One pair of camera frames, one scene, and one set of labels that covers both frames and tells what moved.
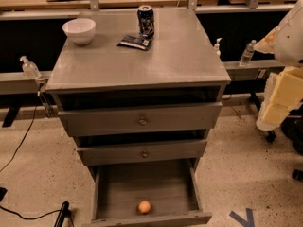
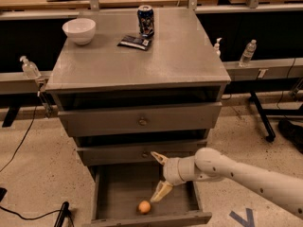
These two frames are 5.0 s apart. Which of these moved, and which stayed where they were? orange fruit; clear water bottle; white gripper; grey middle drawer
Moved: white gripper
Stayed: clear water bottle; grey middle drawer; orange fruit
